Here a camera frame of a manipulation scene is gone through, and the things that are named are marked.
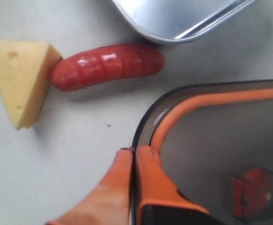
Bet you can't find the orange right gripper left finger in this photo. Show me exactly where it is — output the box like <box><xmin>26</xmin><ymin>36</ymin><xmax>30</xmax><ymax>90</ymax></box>
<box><xmin>47</xmin><ymin>149</ymin><xmax>133</xmax><ymax>225</ymax></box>

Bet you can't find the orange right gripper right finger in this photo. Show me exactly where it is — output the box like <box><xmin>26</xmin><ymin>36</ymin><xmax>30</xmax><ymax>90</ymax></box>
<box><xmin>135</xmin><ymin>145</ymin><xmax>222</xmax><ymax>225</ymax></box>

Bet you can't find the dark transparent box lid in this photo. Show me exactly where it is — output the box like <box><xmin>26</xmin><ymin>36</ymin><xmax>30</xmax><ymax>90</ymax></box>
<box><xmin>132</xmin><ymin>80</ymin><xmax>273</xmax><ymax>225</ymax></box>

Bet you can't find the red toy sausage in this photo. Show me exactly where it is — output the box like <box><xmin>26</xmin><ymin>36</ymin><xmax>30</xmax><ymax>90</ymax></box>
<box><xmin>50</xmin><ymin>44</ymin><xmax>165</xmax><ymax>91</ymax></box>

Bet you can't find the yellow toy cheese wedge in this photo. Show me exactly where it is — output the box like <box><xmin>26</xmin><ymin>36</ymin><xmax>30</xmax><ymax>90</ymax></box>
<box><xmin>0</xmin><ymin>40</ymin><xmax>62</xmax><ymax>130</ymax></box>

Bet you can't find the stainless steel lunch box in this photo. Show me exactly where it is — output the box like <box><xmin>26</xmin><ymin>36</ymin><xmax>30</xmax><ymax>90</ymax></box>
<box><xmin>111</xmin><ymin>0</ymin><xmax>253</xmax><ymax>44</ymax></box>

